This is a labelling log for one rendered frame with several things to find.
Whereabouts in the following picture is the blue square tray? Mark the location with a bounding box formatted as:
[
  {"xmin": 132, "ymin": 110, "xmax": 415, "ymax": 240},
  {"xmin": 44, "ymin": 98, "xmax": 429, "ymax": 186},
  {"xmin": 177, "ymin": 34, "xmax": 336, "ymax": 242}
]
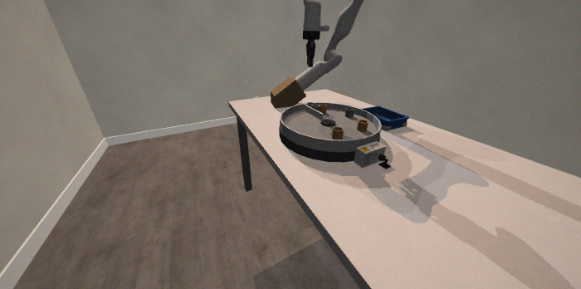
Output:
[{"xmin": 361, "ymin": 106, "xmax": 409, "ymax": 131}]

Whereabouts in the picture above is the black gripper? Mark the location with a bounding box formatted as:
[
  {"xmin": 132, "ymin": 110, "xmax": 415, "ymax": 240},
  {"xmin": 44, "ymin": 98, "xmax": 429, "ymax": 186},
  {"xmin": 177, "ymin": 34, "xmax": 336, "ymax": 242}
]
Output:
[{"xmin": 303, "ymin": 31, "xmax": 320, "ymax": 67}]

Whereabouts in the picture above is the grey round turning table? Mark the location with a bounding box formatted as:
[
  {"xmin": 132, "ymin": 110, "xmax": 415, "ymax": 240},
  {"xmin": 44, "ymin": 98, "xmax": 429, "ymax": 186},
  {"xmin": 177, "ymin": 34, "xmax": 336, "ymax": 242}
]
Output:
[{"xmin": 279, "ymin": 102, "xmax": 392, "ymax": 169}]

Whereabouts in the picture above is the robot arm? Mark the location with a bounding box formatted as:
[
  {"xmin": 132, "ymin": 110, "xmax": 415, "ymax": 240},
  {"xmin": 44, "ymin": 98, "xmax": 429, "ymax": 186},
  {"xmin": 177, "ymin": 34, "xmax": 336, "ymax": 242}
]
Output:
[{"xmin": 295, "ymin": 0, "xmax": 364, "ymax": 91}]

